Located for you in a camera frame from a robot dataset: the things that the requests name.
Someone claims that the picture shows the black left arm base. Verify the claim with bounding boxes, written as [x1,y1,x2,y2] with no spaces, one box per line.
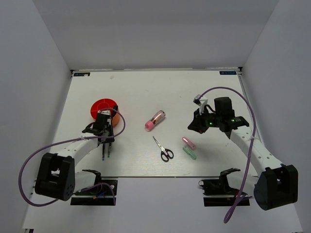
[70,179,118,206]

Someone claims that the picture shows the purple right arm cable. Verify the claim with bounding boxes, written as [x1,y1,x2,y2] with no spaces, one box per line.
[198,87,256,224]

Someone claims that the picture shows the right corner label sticker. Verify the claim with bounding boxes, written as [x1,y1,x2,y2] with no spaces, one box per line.
[219,70,237,75]

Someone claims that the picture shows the green gel pen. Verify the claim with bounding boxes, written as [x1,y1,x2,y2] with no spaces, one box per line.
[107,143,112,158]

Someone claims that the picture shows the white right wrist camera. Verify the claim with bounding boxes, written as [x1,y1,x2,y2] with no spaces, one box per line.
[193,95,208,115]

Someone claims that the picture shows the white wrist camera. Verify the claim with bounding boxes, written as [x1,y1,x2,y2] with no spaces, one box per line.
[193,95,208,115]
[98,109,111,117]

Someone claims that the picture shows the left corner label sticker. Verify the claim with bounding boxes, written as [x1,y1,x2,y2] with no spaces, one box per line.
[73,72,90,77]

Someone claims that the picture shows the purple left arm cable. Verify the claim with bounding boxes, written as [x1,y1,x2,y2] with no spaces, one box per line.
[18,108,126,207]

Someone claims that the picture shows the pink cylindrical pencil case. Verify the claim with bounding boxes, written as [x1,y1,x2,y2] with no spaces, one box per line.
[144,110,166,131]

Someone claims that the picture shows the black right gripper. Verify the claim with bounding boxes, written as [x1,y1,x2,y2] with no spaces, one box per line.
[188,106,222,134]

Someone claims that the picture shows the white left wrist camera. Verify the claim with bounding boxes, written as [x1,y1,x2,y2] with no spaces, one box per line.
[98,109,111,117]

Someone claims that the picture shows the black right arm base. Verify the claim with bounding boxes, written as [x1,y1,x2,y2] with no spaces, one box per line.
[198,178,239,207]

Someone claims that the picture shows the black handled scissors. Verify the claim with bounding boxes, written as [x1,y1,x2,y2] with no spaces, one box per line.
[153,136,174,163]

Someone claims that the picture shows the aluminium table edge rail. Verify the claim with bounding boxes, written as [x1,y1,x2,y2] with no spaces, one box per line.
[238,67,265,145]

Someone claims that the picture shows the blue gel pen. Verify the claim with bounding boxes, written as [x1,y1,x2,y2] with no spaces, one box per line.
[102,144,105,161]

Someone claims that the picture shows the orange round pen holder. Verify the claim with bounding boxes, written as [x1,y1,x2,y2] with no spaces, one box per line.
[90,98,120,128]

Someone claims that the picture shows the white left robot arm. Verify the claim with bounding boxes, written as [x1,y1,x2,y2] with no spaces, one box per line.
[35,109,114,201]

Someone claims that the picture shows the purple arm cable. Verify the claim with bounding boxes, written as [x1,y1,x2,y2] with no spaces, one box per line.
[18,108,126,207]
[198,87,256,224]

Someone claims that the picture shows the green correction tape case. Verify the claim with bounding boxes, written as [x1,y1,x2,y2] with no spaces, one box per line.
[183,145,197,160]

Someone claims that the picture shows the corner label sticker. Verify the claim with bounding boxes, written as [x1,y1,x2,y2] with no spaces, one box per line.
[219,70,237,75]
[73,72,90,77]

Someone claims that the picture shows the pink correction tape case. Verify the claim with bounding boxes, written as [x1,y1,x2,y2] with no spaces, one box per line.
[182,137,196,150]

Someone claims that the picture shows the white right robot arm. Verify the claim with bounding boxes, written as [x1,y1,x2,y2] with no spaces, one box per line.
[188,96,298,210]

